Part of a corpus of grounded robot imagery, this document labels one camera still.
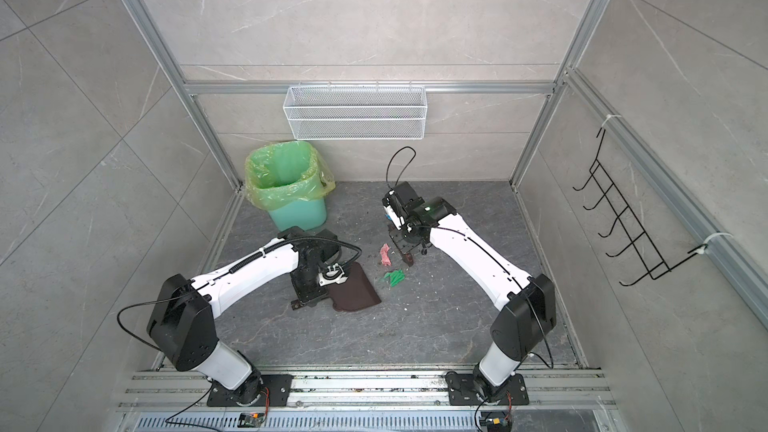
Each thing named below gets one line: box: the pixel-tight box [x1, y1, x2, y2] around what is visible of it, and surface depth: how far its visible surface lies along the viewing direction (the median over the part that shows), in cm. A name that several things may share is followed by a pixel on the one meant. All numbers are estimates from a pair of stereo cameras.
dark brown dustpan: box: [327, 261, 382, 312], surface depth 90 cm
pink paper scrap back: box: [380, 243, 391, 266], surface depth 100 cm
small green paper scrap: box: [384, 269, 405, 287], surface depth 95 cm
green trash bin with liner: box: [244, 141, 336, 231], surface depth 95 cm
